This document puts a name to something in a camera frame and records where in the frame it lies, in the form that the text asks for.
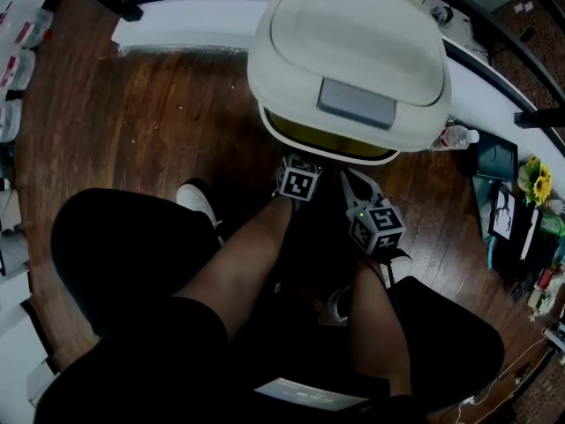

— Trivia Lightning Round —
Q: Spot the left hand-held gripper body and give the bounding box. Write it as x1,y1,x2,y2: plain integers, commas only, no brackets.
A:
275,152,325,204

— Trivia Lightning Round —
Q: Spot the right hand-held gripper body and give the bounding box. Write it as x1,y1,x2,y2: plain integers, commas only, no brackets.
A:
345,196,407,256

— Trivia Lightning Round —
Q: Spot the white lidded trash bin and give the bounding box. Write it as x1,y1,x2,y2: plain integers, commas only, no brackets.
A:
245,0,453,168

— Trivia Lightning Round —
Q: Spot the person's right forearm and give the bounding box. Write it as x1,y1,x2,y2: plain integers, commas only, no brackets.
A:
350,257,415,398

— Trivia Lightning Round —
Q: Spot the person's left forearm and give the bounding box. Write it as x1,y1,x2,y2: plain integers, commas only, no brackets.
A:
170,196,296,340

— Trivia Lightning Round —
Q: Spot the person's white right shoe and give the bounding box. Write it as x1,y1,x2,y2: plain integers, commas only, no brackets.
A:
378,248,414,289

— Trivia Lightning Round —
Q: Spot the person's white shoe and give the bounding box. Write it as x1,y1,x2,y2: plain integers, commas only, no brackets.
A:
176,178,225,243
378,248,414,289

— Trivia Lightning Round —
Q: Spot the small clear water bottle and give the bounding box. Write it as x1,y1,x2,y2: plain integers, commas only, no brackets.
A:
429,125,481,152

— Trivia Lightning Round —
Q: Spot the person's white left shoe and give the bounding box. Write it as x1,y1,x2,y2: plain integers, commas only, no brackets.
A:
176,178,225,243

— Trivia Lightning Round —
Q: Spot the grey flat board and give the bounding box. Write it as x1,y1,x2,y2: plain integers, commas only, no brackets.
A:
470,176,496,239

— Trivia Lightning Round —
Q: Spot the black framed white picture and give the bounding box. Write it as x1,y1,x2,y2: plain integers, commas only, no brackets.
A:
486,183,518,241

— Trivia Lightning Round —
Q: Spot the black square box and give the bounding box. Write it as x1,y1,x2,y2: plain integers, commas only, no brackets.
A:
473,129,519,184

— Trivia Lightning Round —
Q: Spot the person's right leg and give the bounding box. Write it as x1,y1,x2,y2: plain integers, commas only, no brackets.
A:
387,275,507,411

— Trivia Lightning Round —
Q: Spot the person's leg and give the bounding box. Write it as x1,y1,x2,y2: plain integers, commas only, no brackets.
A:
49,187,227,340
387,275,507,411

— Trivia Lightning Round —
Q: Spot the white narrow strip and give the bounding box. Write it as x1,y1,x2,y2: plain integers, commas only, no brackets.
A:
519,207,543,261

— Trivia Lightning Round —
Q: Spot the black keyboard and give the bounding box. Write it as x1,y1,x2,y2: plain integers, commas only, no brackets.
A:
510,264,545,303

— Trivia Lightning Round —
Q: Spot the sunflower bouquet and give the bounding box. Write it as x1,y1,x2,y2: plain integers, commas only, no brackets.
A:
517,154,554,208

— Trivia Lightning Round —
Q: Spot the green plastic bottle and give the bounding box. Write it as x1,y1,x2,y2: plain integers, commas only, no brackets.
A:
539,212,565,237

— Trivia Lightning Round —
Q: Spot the grey flat screen device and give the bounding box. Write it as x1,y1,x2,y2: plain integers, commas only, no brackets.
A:
252,375,370,413

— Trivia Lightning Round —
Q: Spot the person's left leg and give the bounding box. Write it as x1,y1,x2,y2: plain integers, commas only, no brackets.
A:
49,187,227,340

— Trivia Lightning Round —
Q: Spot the black spiral staircase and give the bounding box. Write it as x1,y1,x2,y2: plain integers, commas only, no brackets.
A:
56,0,565,158

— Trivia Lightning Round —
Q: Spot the person's black top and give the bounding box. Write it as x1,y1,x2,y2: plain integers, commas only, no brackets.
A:
34,297,436,424

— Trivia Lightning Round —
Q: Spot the blue curved strap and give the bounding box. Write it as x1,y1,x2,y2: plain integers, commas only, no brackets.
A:
486,235,503,272

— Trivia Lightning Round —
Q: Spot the white floor cable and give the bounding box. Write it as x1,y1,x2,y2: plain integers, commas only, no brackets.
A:
456,327,555,417

